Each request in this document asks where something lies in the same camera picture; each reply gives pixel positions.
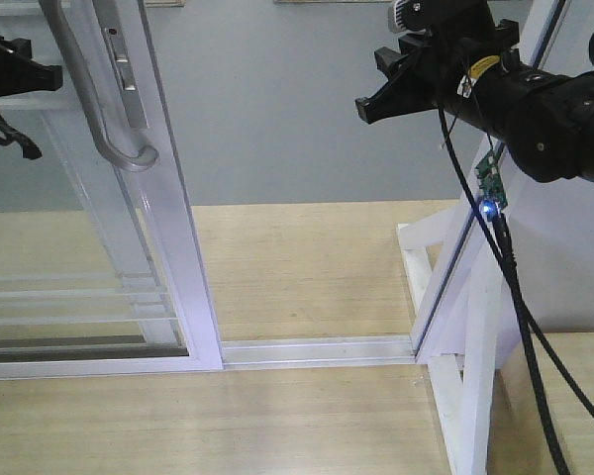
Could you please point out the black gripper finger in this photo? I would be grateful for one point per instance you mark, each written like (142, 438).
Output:
(20, 74)

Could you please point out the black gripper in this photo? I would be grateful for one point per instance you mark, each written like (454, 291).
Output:
(472, 67)

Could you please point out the grey metal door handle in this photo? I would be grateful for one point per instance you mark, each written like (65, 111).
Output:
(85, 88)

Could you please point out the white framed sliding glass door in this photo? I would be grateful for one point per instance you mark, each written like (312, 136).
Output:
(100, 268)

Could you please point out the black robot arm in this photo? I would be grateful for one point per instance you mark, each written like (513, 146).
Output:
(549, 132)

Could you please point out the aluminium floor door track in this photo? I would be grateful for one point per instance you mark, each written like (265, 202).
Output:
(318, 352)

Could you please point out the green circuit board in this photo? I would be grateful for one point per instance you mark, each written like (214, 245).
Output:
(490, 183)

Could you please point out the wooden platform base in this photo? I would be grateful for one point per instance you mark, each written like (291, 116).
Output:
(276, 271)

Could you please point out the light wooden box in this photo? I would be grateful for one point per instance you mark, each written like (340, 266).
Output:
(517, 443)

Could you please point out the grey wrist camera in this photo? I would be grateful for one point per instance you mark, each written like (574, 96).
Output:
(418, 15)

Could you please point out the white triangular support bracket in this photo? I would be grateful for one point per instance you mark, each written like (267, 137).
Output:
(456, 289)

